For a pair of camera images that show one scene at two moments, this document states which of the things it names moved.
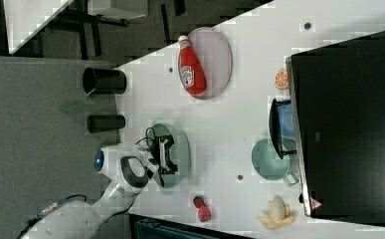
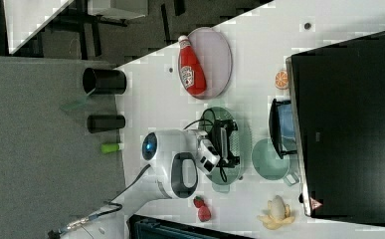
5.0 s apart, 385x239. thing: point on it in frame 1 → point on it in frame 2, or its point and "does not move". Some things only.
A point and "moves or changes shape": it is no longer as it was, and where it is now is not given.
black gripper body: [156, 153] → [232, 160]
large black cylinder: [104, 82] does not move
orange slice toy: [282, 79] does not move
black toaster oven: [346, 112] does not move
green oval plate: [179, 152] moves or changes shape
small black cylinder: [101, 122] does not move
